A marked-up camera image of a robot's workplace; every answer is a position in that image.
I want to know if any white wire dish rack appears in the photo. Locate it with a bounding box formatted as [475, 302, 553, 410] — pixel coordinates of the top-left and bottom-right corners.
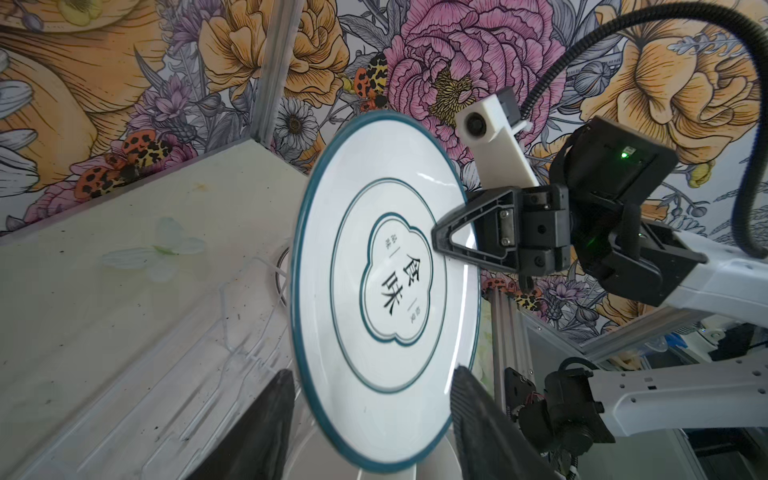
[17, 244, 293, 479]

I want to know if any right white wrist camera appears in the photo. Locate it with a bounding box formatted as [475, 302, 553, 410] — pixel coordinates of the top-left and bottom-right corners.
[455, 88, 539, 190]

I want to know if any teal rimmed white plate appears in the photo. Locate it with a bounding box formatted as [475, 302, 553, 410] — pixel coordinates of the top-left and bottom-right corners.
[289, 110, 481, 474]

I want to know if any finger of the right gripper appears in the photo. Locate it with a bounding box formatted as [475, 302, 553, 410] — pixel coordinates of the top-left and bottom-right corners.
[431, 187, 522, 270]

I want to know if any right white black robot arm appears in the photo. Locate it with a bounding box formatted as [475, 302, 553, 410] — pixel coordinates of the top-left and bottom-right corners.
[432, 118, 767, 454]

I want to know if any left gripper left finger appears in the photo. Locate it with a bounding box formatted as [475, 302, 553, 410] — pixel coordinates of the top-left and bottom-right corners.
[189, 369, 296, 479]

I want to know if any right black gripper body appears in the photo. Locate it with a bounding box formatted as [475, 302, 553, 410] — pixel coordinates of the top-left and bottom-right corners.
[504, 117, 707, 306]

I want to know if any orange patterned plate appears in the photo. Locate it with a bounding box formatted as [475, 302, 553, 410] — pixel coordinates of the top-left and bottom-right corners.
[274, 244, 291, 308]

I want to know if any right black corrugated cable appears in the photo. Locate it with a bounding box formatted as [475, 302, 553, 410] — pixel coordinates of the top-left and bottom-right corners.
[520, 1, 768, 260]

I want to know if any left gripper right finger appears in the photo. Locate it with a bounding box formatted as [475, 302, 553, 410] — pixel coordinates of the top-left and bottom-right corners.
[450, 366, 558, 480]

